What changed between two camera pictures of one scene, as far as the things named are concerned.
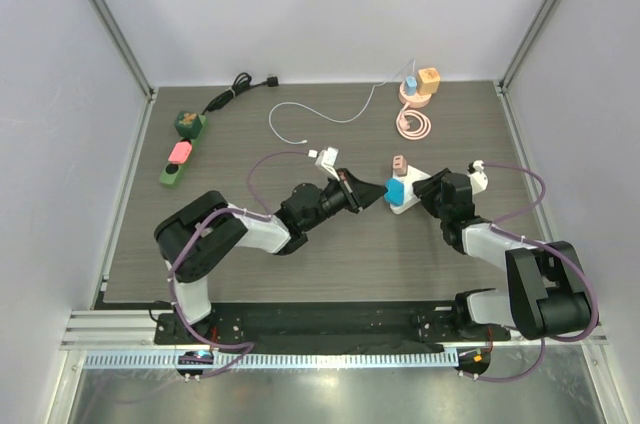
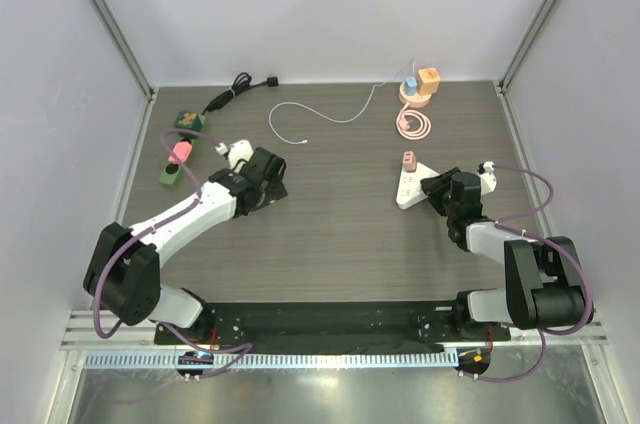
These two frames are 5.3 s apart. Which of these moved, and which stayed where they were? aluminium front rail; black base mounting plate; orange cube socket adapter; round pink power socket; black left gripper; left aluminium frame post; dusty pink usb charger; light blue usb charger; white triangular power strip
Moved: white triangular power strip; dusty pink usb charger; black left gripper
Stayed: black base mounting plate; aluminium front rail; orange cube socket adapter; round pink power socket; left aluminium frame post; light blue usb charger
